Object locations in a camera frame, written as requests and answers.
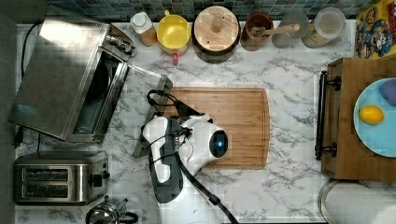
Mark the bamboo cutting board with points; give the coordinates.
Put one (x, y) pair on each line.
(244, 115)

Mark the yellow mug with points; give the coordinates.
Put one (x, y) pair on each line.
(173, 33)

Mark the light blue plate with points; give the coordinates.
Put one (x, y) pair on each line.
(379, 138)

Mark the colourful cereal box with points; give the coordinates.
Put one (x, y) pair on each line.
(375, 36)

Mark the yellow toy lemon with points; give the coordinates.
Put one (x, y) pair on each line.
(371, 114)

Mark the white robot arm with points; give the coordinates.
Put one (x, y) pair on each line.
(178, 147)

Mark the frosted grey tumbler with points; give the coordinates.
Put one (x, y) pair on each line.
(286, 40)

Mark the pink mug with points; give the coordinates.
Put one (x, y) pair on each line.
(176, 54)

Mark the black canister wooden lid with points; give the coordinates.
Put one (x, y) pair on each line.
(215, 33)

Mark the stainless steel kettle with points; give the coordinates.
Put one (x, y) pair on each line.
(111, 211)

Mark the stainless steel toaster oven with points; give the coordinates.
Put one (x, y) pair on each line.
(74, 77)

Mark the wooden drawer box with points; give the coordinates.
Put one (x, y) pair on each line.
(341, 152)

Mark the orange sauce bottle white cap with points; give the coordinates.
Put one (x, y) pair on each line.
(144, 28)

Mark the purple toy fruit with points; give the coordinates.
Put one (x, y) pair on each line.
(388, 91)

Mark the silver two-slot toaster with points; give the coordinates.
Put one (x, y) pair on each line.
(60, 177)

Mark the brown wooden utensil cup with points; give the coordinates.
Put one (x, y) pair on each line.
(252, 37)

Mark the wooden spoon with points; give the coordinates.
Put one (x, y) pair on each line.
(274, 30)

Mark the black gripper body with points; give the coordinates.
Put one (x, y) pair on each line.
(186, 114)

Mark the cereal-filled glass jar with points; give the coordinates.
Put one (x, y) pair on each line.
(329, 24)

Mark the steel paper towel base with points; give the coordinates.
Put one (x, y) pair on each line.
(324, 191)

